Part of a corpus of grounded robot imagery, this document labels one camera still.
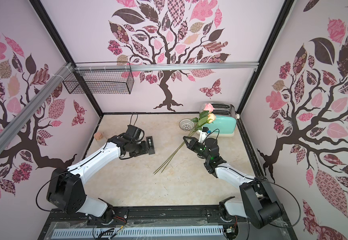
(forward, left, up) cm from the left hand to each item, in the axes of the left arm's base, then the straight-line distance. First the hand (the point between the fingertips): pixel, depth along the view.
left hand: (146, 153), depth 85 cm
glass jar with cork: (+12, +32, +1) cm, 35 cm away
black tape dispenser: (+9, 0, -4) cm, 10 cm away
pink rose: (+13, -35, +24) cm, 44 cm away
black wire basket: (+104, +68, -14) cm, 125 cm away
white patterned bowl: (+29, -25, -8) cm, 39 cm away
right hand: (+4, -21, +11) cm, 24 cm away
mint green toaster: (+21, -50, +2) cm, 54 cm away
